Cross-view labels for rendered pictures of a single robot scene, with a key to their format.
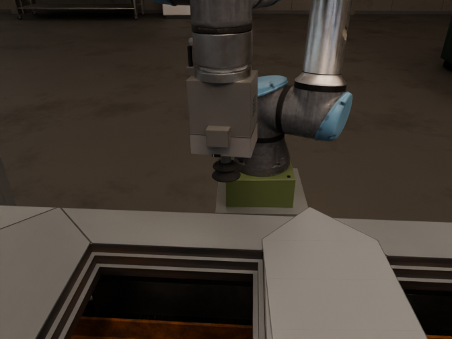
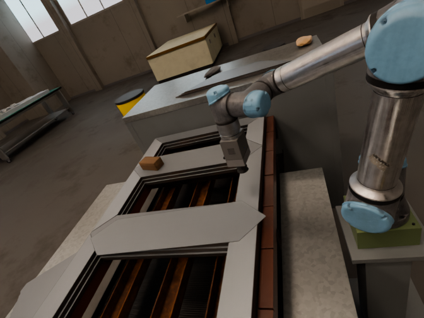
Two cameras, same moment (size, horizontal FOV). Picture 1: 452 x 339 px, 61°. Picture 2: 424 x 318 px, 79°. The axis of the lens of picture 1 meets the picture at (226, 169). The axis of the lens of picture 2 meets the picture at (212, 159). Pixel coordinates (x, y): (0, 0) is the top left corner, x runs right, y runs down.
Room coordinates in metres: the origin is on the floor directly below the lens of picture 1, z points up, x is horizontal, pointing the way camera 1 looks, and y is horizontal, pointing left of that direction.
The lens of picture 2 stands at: (0.68, -0.75, 1.52)
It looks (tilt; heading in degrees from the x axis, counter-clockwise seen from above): 31 degrees down; 110
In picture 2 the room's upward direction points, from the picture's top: 23 degrees counter-clockwise
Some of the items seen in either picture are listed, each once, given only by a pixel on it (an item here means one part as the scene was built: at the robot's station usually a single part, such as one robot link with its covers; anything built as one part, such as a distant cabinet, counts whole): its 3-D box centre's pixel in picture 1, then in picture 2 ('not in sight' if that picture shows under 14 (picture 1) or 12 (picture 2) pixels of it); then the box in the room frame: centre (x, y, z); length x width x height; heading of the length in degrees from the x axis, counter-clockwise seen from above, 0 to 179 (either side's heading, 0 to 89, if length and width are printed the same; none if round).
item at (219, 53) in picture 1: (220, 48); (228, 125); (0.50, 0.01, 1.15); 0.08 x 0.08 x 0.05
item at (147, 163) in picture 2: not in sight; (151, 163); (-0.05, 0.32, 0.89); 0.12 x 0.06 x 0.05; 159
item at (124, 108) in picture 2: not in sight; (141, 117); (-1.38, 2.64, 0.36); 0.46 x 0.46 x 0.73
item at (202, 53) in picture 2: not in sight; (188, 52); (-1.50, 6.84, 0.37); 1.99 x 1.66 x 0.75; 88
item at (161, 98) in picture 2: not in sight; (220, 79); (0.33, 0.97, 1.03); 1.30 x 0.60 x 0.04; 176
